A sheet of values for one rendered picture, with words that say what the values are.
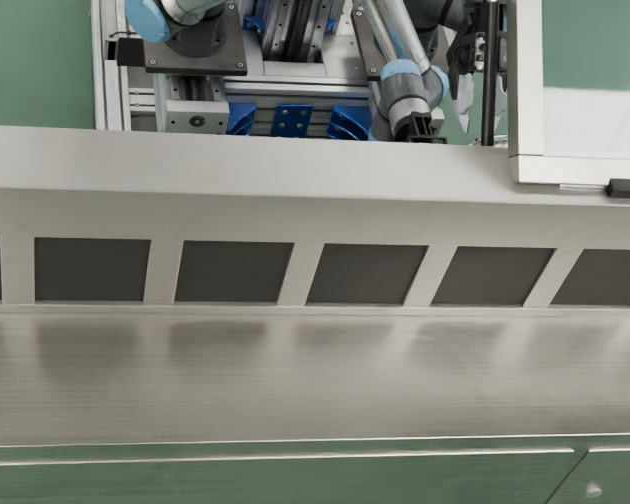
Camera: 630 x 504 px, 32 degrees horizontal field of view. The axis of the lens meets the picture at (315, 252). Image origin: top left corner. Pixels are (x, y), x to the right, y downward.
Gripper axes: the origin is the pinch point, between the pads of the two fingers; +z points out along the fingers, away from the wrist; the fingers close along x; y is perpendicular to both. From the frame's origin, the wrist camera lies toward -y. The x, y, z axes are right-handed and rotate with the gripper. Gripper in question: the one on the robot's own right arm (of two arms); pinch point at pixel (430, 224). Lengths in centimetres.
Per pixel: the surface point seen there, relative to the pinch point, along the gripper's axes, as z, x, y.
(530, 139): 36, -13, 60
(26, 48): -155, -72, -109
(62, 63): -149, -61, -109
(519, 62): 29, -14, 64
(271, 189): 42, -41, 57
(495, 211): 42, -17, 55
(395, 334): 45, -23, 35
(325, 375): 51, -32, 35
